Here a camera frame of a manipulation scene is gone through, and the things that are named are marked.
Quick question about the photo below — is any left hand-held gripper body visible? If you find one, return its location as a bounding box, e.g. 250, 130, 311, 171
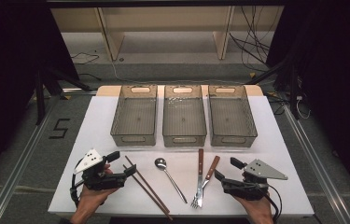
73, 148, 128, 191

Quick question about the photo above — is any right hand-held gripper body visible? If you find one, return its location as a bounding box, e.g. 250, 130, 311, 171
222, 158, 288, 202

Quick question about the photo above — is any wooden-handled fork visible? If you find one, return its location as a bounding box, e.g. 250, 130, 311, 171
190, 155, 221, 209

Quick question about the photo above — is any wooden-handled table knife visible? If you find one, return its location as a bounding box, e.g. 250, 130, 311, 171
196, 148, 204, 209

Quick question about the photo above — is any brown wooden chopstick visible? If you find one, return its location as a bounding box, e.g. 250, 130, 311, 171
124, 155, 171, 215
122, 164, 175, 222

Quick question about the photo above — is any steel spoon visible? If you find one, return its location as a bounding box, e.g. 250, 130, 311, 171
154, 157, 189, 204

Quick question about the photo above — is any grey transparent plastic bin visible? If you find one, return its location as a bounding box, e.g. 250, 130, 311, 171
207, 84, 259, 148
161, 84, 208, 148
110, 84, 159, 147

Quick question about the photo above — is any person's left hand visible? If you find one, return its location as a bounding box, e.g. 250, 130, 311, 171
76, 163, 119, 216

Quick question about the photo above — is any person's right hand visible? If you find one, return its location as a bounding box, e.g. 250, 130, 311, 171
232, 196, 273, 218

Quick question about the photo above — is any white table sheet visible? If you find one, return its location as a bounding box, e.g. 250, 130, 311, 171
47, 94, 315, 217

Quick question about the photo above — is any black metal stand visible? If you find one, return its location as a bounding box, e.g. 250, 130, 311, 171
34, 66, 92, 125
245, 55, 301, 120

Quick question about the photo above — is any black curtain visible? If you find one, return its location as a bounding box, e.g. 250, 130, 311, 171
0, 6, 81, 190
265, 0, 350, 197

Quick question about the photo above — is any beige wooden shelf unit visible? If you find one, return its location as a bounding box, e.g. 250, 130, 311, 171
50, 6, 286, 62

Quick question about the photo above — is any left hand-held gripper cable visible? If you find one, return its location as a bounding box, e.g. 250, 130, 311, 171
69, 158, 86, 209

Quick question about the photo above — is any hand-held gripper cable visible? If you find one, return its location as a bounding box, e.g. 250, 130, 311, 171
265, 183, 284, 223
69, 158, 86, 209

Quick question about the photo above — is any right hand-held gripper cable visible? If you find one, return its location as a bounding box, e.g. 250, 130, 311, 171
265, 183, 284, 223

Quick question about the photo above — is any aluminium floor rail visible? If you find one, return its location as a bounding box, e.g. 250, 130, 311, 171
283, 104, 350, 224
0, 96, 59, 224

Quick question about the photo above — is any thin black floor cable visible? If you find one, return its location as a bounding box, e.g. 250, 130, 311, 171
70, 51, 102, 82

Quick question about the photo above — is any bundle of black cables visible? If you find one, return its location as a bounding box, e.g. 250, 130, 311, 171
228, 6, 276, 73

